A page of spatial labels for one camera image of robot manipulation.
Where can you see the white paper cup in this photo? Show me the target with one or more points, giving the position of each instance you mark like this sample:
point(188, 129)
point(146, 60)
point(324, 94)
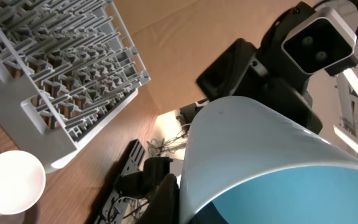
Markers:
point(22, 181)

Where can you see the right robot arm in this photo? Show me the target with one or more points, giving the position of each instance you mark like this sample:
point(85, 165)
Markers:
point(266, 74)

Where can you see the grey plastic dishwasher rack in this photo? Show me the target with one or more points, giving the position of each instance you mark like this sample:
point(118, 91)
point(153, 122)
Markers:
point(67, 68)

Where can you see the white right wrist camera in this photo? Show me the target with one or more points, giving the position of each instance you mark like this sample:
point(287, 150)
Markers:
point(320, 41)

